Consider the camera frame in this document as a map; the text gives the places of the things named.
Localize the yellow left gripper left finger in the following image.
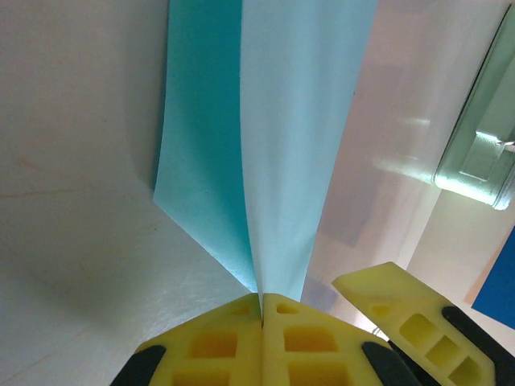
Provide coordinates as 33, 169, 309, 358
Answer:
110, 292, 265, 386

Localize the light blue cloth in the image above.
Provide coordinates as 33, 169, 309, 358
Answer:
151, 0, 379, 302

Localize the mint green zip case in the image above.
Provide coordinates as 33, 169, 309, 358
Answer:
434, 7, 515, 212

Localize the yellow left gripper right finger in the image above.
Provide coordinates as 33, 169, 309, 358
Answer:
261, 292, 419, 386

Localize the blue floral wall poster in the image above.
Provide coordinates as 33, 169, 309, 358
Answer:
470, 224, 515, 331

